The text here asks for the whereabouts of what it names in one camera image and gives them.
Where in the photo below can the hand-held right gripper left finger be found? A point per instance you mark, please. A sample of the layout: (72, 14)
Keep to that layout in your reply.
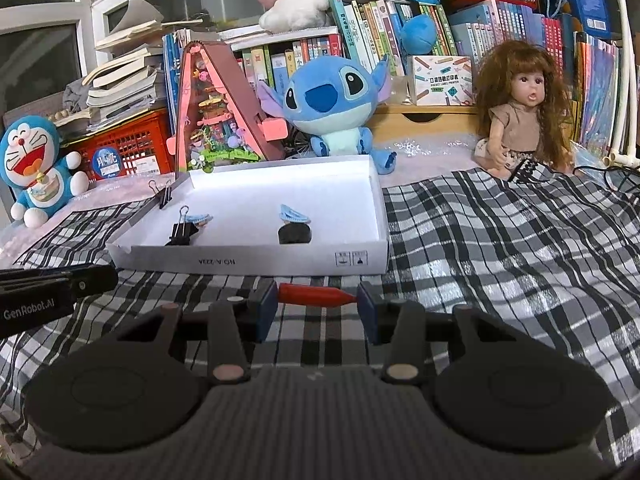
(265, 310)

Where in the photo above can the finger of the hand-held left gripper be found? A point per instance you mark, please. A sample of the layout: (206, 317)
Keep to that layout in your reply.
(95, 280)

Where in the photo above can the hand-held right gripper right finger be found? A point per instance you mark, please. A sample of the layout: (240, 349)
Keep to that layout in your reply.
(367, 317)

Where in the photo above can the red screwdriver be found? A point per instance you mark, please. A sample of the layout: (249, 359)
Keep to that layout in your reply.
(310, 295)

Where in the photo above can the white shallow tray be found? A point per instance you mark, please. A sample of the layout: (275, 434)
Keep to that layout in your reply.
(240, 260)

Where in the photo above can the black binder clip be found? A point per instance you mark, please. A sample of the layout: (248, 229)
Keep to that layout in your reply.
(181, 235)
(164, 200)

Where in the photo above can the light blue hair clip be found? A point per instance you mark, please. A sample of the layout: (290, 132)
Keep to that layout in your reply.
(200, 218)
(295, 214)

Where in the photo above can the black round cap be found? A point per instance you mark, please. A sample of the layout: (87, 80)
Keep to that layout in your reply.
(295, 235)

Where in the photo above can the black white plaid blanket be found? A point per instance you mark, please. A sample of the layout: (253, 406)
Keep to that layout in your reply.
(475, 260)

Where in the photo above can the red plastic crate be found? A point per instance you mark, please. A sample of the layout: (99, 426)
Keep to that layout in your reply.
(135, 145)

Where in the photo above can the blue robot cat plush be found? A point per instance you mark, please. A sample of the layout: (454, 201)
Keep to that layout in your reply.
(30, 155)

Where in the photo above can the grey cloth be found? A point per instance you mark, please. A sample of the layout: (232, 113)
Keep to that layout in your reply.
(75, 92)

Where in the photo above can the stack of worn books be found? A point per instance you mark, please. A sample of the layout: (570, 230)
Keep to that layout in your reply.
(125, 85)

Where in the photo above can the pink triangular diorama house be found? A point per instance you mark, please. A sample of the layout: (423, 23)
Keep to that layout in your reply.
(215, 115)

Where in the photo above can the wooden drawer box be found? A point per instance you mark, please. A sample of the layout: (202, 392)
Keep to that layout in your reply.
(425, 120)

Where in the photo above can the blue alien plush toy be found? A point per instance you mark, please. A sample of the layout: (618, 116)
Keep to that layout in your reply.
(325, 95)

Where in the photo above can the row of tall blue books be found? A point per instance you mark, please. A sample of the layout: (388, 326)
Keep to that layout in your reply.
(172, 70)

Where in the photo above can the brown haired baby doll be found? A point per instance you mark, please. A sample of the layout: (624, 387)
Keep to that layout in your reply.
(515, 125)

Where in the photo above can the white pencil print box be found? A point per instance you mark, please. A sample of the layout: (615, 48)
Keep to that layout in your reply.
(440, 82)

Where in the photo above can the row of upright colourful books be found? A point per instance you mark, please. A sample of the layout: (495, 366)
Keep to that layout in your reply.
(370, 30)

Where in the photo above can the row of leaning thin books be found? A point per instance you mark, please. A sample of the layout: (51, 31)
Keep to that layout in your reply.
(595, 90)

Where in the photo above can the row of pink blue books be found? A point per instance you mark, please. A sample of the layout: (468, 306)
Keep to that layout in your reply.
(510, 25)

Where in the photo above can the white pipe rack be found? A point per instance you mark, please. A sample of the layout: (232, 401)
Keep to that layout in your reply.
(623, 85)

